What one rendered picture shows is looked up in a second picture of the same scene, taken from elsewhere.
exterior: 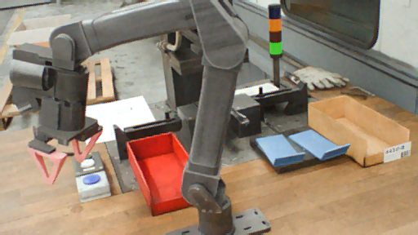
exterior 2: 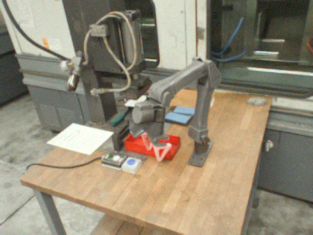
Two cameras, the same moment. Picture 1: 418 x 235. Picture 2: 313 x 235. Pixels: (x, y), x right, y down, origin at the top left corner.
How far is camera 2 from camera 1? 92 cm
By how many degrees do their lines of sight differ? 41
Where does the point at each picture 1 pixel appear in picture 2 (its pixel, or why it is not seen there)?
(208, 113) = (205, 105)
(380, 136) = not seen: hidden behind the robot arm
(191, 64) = (139, 93)
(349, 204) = (220, 124)
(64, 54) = (169, 100)
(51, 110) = (157, 128)
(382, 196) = (225, 117)
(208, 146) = (205, 118)
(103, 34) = (177, 87)
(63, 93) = (162, 118)
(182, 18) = (202, 73)
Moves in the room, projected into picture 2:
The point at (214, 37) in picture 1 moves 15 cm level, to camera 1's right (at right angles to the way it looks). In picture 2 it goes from (214, 76) to (232, 64)
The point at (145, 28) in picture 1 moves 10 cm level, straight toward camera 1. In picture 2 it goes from (189, 80) to (214, 84)
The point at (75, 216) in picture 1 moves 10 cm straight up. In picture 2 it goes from (142, 179) to (140, 161)
